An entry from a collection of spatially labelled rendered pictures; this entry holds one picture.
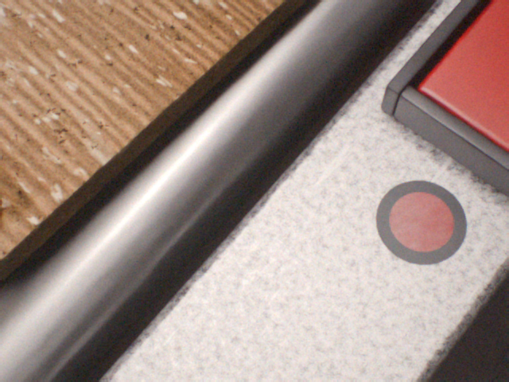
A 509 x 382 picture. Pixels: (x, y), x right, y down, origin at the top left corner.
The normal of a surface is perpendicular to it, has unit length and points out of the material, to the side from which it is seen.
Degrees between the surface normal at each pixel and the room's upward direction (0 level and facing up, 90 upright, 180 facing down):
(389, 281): 0
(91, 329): 49
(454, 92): 0
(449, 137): 90
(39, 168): 0
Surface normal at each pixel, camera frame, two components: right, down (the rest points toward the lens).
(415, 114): -0.62, 0.70
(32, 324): 0.09, -0.36
